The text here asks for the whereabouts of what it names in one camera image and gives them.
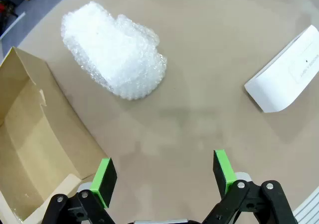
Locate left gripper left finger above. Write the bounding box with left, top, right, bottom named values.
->
left=41, top=157, right=118, bottom=224

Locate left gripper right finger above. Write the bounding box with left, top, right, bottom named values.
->
left=201, top=149, right=297, bottom=224

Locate white rectangular box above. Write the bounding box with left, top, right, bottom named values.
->
left=244, top=24, right=319, bottom=113

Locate fully white bubble-wrapped clock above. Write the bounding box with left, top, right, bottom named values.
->
left=61, top=1, right=168, bottom=101

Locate open brown cardboard box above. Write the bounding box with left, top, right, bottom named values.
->
left=0, top=46, right=108, bottom=222

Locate white metal floor bar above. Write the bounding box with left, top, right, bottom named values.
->
left=0, top=11, right=26, bottom=41

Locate ribbed white rail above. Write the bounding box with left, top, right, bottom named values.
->
left=293, top=193, right=319, bottom=224

